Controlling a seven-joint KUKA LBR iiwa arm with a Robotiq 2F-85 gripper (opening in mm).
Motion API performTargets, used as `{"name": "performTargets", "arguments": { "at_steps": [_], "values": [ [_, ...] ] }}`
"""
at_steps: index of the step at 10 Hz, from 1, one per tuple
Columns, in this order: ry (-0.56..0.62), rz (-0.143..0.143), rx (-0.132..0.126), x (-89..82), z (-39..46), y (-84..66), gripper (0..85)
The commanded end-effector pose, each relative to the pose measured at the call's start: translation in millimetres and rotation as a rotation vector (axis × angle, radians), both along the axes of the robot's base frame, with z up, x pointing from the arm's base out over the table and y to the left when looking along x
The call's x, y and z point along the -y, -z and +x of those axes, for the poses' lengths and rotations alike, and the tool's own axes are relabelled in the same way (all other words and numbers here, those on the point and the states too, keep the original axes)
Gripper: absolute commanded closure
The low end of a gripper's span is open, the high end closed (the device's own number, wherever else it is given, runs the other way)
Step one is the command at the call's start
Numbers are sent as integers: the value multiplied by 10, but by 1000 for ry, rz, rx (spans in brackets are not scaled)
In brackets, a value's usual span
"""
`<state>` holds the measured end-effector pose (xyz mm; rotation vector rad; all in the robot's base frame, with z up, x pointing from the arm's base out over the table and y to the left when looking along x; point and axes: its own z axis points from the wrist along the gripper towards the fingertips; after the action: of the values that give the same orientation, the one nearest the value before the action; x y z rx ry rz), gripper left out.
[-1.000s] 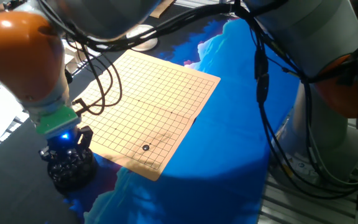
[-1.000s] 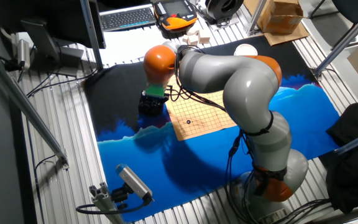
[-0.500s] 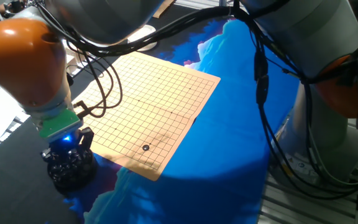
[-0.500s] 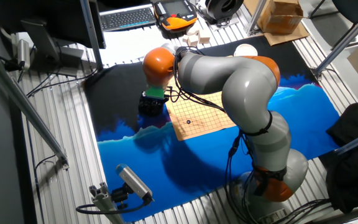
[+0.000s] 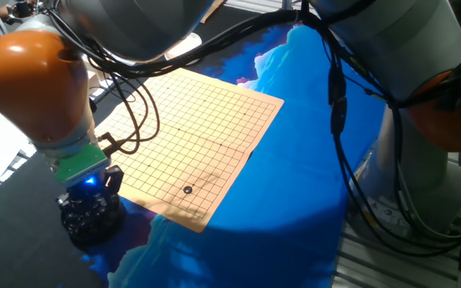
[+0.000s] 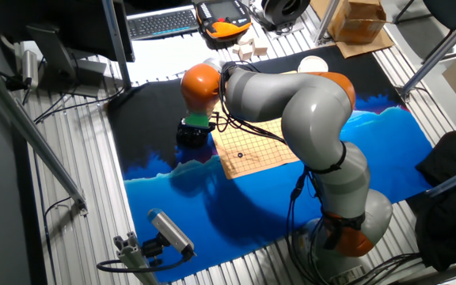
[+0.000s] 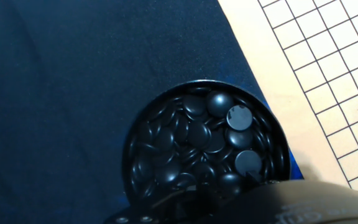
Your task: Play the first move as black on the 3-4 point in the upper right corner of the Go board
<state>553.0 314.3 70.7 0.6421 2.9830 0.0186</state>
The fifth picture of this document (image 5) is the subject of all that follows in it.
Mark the black bowl of black stones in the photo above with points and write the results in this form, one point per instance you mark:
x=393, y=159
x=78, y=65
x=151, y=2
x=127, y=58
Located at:
x=94, y=228

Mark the tan Go board sheet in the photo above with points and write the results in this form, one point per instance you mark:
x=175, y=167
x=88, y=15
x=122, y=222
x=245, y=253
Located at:
x=198, y=132

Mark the green flange adapter plate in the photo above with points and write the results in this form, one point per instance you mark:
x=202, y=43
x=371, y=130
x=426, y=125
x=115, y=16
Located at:
x=80, y=164

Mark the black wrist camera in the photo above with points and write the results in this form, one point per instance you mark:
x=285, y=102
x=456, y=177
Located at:
x=113, y=178

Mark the white bowl of white stones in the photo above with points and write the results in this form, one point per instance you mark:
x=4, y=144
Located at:
x=184, y=46

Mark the flat brown cardboard sheet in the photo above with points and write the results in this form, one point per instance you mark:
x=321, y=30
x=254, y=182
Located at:
x=212, y=10

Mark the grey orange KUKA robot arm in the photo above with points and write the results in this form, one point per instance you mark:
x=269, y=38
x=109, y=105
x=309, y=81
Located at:
x=134, y=24

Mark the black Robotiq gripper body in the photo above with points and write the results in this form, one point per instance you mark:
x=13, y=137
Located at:
x=88, y=194

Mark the large pale wooden block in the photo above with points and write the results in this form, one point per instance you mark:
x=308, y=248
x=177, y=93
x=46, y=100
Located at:
x=94, y=82

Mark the black Go stone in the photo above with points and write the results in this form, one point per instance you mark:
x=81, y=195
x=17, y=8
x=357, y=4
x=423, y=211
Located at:
x=187, y=190

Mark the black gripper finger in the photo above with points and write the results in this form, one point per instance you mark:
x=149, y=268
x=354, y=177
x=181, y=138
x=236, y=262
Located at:
x=63, y=201

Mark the blue and black landscape mat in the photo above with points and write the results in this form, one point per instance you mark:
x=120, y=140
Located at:
x=274, y=200

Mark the person bare hand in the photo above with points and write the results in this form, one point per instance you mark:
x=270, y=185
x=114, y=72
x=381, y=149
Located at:
x=3, y=12

